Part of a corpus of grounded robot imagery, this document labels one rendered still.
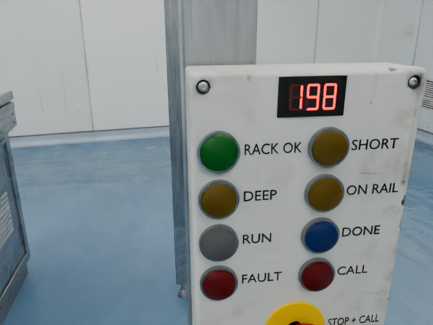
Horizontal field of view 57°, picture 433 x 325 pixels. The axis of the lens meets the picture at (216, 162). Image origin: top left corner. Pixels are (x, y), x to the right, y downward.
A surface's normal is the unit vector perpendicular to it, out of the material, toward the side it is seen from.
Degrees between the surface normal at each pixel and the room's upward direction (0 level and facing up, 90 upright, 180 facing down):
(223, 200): 88
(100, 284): 0
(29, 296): 0
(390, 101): 90
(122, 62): 90
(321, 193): 89
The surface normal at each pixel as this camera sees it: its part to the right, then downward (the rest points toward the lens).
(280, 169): 0.13, 0.33
